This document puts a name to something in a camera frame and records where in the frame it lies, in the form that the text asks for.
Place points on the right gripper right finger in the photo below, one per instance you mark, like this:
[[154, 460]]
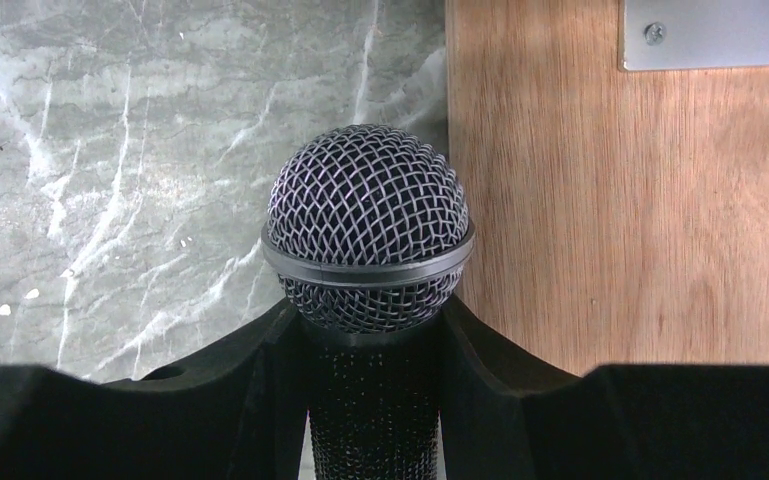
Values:
[[507, 414]]

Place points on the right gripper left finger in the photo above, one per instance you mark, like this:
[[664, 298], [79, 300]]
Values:
[[232, 410]]

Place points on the wooden board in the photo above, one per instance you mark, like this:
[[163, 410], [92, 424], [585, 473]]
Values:
[[620, 217]]

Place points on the metal bracket with tube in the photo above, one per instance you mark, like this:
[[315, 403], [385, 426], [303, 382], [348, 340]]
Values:
[[664, 35]]

